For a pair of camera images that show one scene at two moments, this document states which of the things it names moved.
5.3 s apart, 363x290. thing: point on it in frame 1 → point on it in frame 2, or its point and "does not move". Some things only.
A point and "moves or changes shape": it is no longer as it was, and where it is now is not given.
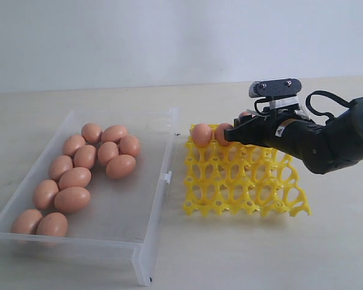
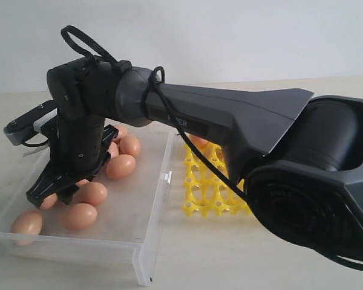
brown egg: (120, 166) does not move
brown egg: (52, 224) → (80, 217)
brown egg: (72, 199) moves or changes shape
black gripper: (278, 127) → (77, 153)
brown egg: (129, 145) does not move
